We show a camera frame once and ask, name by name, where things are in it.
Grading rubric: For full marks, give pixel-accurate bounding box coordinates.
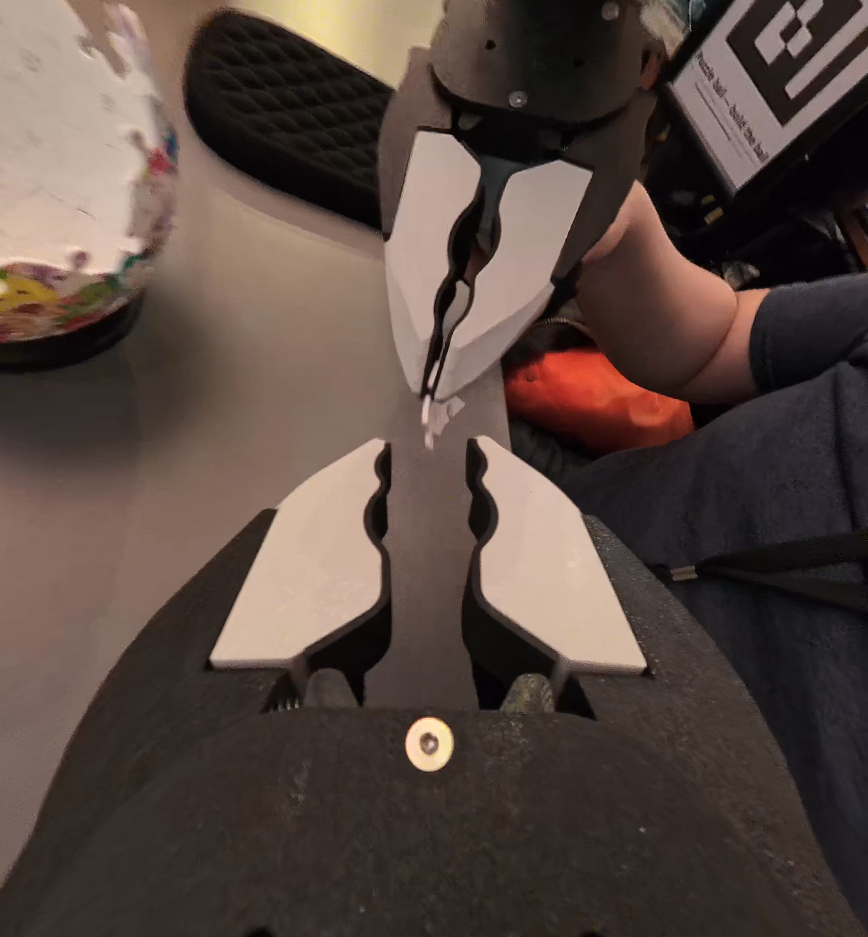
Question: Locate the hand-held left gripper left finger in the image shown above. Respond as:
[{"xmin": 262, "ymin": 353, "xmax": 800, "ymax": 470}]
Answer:
[{"xmin": 208, "ymin": 439, "xmax": 393, "ymax": 698}]

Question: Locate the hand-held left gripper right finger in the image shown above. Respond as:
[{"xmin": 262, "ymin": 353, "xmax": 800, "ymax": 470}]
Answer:
[{"xmin": 465, "ymin": 437, "xmax": 649, "ymax": 698}]

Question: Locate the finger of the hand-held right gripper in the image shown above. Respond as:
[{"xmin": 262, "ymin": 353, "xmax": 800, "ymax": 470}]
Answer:
[
  {"xmin": 429, "ymin": 157, "xmax": 595, "ymax": 404},
  {"xmin": 384, "ymin": 128, "xmax": 482, "ymax": 396}
]

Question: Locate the single curved puzzle piece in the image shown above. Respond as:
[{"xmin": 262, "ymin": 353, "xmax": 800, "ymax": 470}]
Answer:
[{"xmin": 419, "ymin": 395, "xmax": 468, "ymax": 451}]

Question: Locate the black round ball stand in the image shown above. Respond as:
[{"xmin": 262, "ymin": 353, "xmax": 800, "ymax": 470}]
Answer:
[{"xmin": 0, "ymin": 293, "xmax": 145, "ymax": 370}]

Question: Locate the half-built colourful puzzle ball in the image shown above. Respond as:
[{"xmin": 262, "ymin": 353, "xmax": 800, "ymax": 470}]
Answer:
[{"xmin": 0, "ymin": 0, "xmax": 180, "ymax": 346}]

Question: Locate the red orange item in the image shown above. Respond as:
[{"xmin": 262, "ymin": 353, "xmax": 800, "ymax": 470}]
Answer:
[{"xmin": 505, "ymin": 347, "xmax": 695, "ymax": 455}]

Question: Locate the black padded wrist rest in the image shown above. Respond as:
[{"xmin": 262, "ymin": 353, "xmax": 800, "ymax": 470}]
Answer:
[{"xmin": 185, "ymin": 9, "xmax": 398, "ymax": 231}]

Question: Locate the black white marker sign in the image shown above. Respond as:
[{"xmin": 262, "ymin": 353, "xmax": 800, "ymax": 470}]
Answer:
[{"xmin": 668, "ymin": 0, "xmax": 868, "ymax": 195}]

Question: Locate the person's dark blue shirt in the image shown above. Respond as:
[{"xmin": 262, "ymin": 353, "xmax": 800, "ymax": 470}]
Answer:
[{"xmin": 566, "ymin": 267, "xmax": 868, "ymax": 937}]

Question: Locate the black strap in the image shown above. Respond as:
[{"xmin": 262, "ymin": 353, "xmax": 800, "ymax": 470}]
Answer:
[{"xmin": 654, "ymin": 529, "xmax": 868, "ymax": 623}]

